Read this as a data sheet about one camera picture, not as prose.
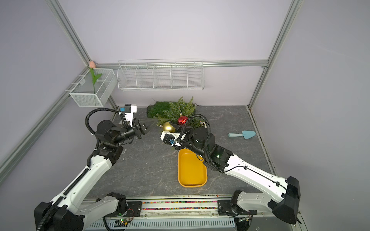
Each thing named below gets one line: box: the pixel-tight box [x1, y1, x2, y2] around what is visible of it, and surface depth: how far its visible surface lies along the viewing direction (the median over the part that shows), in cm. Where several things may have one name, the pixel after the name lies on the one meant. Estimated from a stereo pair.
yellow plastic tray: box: [177, 148, 208, 188], surface depth 86 cm
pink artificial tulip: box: [89, 60, 103, 94], surface depth 92 cm
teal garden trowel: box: [227, 130, 257, 140], surface depth 105 cm
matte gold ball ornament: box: [162, 121, 176, 133], surface depth 62 cm
